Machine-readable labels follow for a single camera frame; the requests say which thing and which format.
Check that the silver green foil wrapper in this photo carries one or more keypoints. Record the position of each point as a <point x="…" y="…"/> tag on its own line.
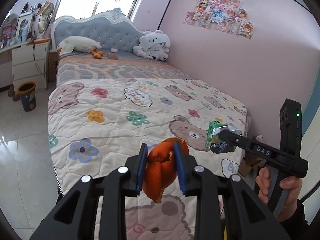
<point x="213" y="140"/>

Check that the orange peel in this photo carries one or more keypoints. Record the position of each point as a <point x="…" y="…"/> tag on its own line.
<point x="160" y="171"/>

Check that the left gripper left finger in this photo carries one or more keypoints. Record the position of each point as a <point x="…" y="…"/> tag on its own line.
<point x="74" y="216"/>

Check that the cardboard box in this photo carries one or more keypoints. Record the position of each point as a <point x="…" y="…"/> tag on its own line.
<point x="248" y="163"/>

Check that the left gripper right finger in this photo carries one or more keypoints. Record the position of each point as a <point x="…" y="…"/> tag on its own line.
<point x="226" y="208"/>

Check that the anime posters on wall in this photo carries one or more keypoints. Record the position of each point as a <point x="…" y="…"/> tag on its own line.
<point x="225" y="15"/>

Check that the round standing fan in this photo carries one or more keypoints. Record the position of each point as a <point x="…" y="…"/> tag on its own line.
<point x="45" y="17"/>

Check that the round vanity mirror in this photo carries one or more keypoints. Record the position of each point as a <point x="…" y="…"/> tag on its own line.
<point x="8" y="29"/>

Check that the bear pattern quilt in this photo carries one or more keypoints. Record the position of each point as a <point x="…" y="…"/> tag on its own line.
<point x="95" y="125"/>

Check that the blue tufted headboard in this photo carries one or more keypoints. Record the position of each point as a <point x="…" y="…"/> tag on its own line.
<point x="112" y="29"/>

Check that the white plush bear toy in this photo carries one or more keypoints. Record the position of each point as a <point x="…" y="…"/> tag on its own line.
<point x="153" y="46"/>

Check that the white desk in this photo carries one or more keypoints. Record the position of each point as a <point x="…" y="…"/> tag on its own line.
<point x="15" y="46"/>

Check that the white drawer cabinet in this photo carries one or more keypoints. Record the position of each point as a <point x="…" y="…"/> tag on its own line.
<point x="30" y="63"/>

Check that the white goose plush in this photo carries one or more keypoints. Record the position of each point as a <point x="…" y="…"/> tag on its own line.
<point x="80" y="44"/>

